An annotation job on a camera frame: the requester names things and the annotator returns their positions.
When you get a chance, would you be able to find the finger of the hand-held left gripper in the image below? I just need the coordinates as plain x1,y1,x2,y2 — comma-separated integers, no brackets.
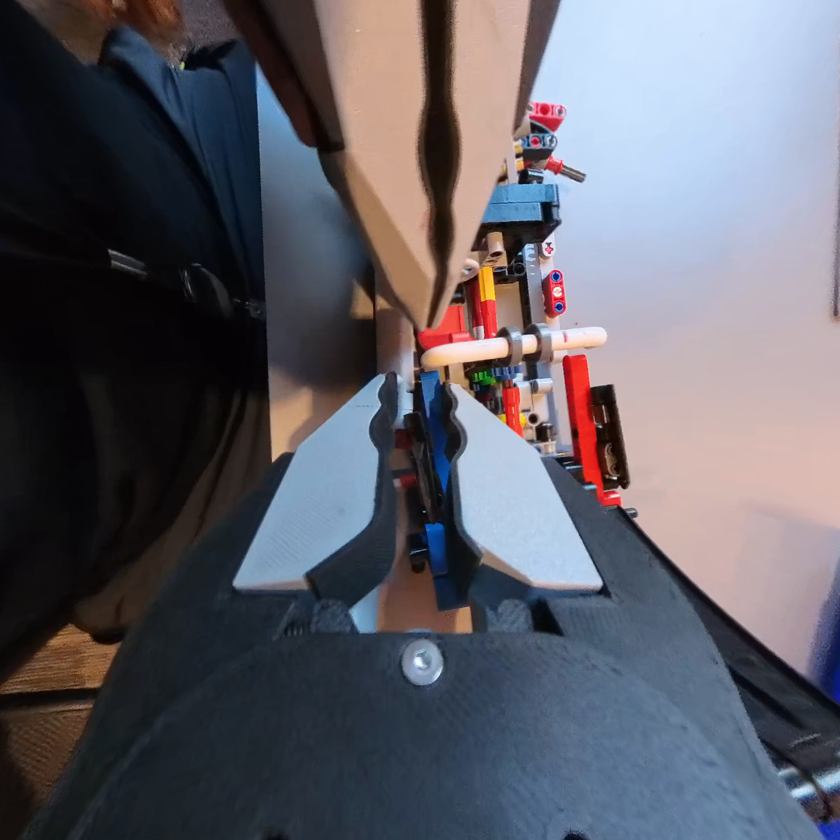
430,0,547,329
274,0,438,331

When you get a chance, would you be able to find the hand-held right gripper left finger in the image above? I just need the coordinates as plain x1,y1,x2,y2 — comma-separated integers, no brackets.
232,373,401,608

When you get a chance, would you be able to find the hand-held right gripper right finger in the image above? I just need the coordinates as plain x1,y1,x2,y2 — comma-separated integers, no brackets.
444,384,605,608

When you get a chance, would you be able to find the toy brick vehicle model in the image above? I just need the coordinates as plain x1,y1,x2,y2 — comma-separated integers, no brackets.
392,98,840,821

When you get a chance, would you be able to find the white blue brick panel assembly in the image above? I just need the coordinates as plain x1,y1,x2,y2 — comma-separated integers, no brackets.
374,308,421,414

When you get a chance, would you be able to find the grey desk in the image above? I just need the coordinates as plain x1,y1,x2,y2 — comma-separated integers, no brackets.
256,0,840,677

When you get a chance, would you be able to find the blue plastic bin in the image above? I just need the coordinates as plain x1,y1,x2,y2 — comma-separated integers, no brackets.
810,587,840,697

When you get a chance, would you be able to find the black lanyard with badge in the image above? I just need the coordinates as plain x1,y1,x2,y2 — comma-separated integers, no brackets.
0,236,266,326

